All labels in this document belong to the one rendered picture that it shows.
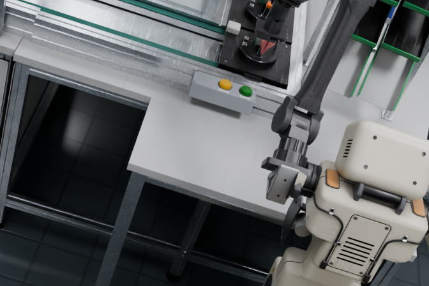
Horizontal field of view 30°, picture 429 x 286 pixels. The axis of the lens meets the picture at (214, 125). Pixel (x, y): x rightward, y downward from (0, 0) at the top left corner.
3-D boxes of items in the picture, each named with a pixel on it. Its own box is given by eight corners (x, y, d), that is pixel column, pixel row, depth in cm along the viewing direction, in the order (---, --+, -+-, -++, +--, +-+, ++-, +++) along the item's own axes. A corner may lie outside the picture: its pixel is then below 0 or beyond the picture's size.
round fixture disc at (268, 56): (274, 71, 267) (276, 67, 266) (235, 59, 266) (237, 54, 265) (277, 48, 278) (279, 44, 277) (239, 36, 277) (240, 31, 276)
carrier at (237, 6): (290, 47, 285) (302, 19, 277) (226, 26, 283) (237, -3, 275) (293, 12, 303) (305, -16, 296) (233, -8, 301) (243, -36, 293)
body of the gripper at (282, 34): (255, 22, 255) (263, 4, 250) (285, 32, 256) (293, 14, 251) (253, 34, 250) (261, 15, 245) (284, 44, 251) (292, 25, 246)
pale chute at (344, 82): (349, 98, 266) (352, 96, 261) (313, 82, 266) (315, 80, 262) (382, 23, 268) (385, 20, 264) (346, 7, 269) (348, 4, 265)
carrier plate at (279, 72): (286, 89, 265) (288, 85, 264) (217, 67, 263) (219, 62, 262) (290, 50, 284) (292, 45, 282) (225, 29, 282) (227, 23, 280)
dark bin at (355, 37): (374, 48, 254) (382, 36, 248) (336, 32, 255) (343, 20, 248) (399, -17, 267) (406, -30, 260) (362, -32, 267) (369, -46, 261)
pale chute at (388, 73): (391, 112, 267) (394, 110, 262) (355, 96, 268) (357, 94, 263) (424, 37, 270) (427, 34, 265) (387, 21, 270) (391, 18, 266)
